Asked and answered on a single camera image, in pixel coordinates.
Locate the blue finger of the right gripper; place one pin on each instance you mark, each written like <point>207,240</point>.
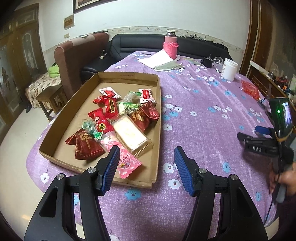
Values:
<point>262,130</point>

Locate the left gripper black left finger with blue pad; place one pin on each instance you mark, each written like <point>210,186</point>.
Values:
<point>54,217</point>

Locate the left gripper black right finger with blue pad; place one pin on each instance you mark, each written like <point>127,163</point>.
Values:
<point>239,218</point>

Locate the dark red foil snack bag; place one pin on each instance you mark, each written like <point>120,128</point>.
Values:
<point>86,147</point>

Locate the pink white candy packet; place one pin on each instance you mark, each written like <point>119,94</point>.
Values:
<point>127,162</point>

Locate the green candy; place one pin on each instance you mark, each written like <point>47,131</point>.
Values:
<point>90,127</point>

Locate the red round-logo snack packet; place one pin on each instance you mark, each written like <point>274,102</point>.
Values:
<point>102,124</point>

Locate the clear cream wafer packet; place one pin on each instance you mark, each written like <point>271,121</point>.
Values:
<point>132,137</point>

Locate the small white red sachet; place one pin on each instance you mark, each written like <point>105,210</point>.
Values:
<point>146,96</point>

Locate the red brown chocolate bar wrapper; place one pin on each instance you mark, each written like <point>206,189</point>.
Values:
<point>111,110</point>

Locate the green white candy packet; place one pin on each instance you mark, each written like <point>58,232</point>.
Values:
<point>127,107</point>

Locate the small red candy packet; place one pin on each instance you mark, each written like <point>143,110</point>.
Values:
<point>99,100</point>

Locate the white red large snack packet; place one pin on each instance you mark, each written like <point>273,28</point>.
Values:
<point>110,92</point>

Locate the person's right hand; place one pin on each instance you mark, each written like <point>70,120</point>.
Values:
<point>287,178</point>

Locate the phone mounted on gripper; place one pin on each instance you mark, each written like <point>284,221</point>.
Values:
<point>281,115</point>

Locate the red mesh bag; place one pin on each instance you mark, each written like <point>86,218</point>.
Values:
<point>250,89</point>

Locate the purple floral tablecloth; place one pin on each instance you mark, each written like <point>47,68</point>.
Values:
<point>199,111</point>

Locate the white plastic jar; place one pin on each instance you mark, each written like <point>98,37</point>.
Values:
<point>229,69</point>

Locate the wooden side cabinet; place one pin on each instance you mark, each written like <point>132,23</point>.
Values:
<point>270,47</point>

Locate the clear plastic cup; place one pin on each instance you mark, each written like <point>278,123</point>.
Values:
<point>218,63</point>

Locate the white paper sheets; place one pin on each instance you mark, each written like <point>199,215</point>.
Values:
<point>160,61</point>

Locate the pink sleeved thermos bottle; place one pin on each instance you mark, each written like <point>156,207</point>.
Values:
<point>170,44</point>

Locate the wooden stool with cloth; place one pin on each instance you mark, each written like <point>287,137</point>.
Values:
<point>47,93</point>

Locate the shallow cardboard box tray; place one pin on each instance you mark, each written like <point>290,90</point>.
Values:
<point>75,113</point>

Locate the brown armchair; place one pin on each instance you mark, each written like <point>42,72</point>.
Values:
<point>71,56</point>

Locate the black leather sofa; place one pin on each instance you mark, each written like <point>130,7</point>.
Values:
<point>122,45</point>

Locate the black small device with cables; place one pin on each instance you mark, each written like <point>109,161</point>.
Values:
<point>207,62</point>

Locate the framed wall picture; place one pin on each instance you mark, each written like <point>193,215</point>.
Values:
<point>80,5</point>

